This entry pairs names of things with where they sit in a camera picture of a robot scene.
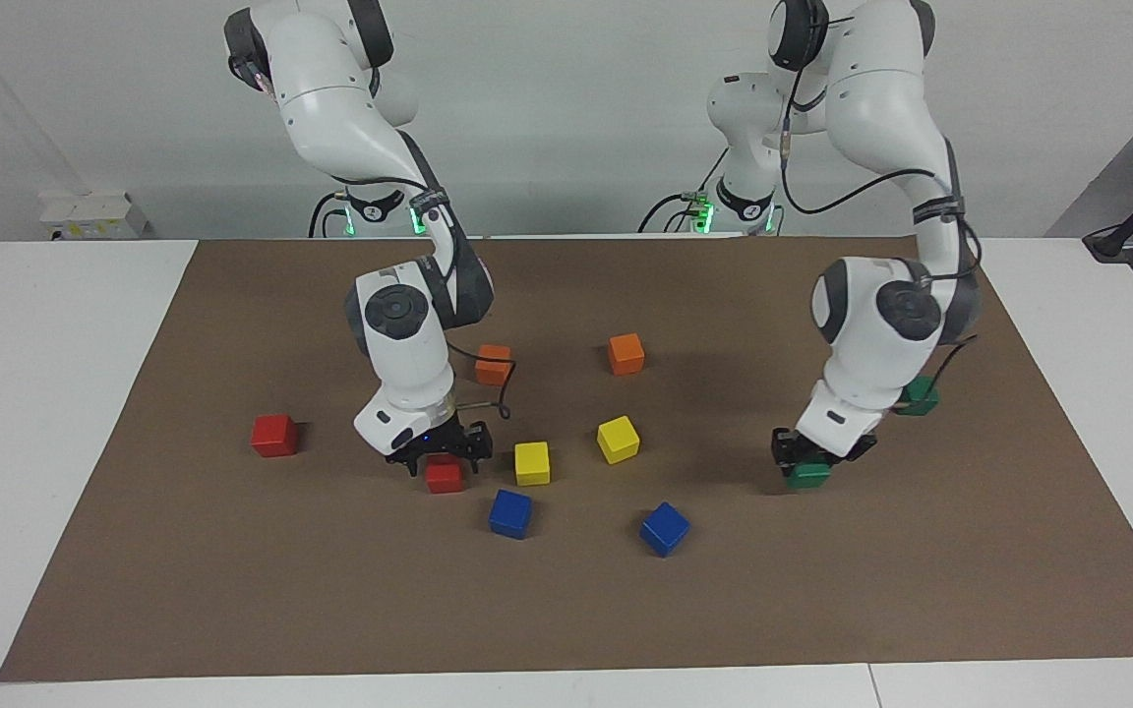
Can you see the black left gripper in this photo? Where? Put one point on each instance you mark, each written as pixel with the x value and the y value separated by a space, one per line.
pixel 789 444

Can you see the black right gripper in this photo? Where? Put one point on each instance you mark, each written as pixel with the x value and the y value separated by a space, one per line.
pixel 448 441

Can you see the green wooden cube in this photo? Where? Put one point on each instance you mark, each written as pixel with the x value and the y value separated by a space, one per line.
pixel 923 401
pixel 809 477

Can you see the red wooden cube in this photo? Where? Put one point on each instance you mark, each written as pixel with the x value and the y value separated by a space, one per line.
pixel 273 437
pixel 445 479

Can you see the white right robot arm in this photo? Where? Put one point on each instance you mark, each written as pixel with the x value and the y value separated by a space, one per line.
pixel 409 364

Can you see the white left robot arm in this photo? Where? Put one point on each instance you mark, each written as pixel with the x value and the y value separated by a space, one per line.
pixel 862 354

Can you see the blue wooden cube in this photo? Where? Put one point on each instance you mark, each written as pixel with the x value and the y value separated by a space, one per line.
pixel 509 514
pixel 665 529

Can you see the yellow wooden cube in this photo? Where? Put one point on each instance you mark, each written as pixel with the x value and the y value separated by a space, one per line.
pixel 532 463
pixel 618 440

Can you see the orange wooden cube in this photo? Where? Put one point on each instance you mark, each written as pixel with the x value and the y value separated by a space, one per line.
pixel 495 366
pixel 626 354

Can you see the brown table mat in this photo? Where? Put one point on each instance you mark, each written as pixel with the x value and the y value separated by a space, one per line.
pixel 566 610

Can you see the white power strip box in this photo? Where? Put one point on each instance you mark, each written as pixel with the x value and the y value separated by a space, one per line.
pixel 94 216

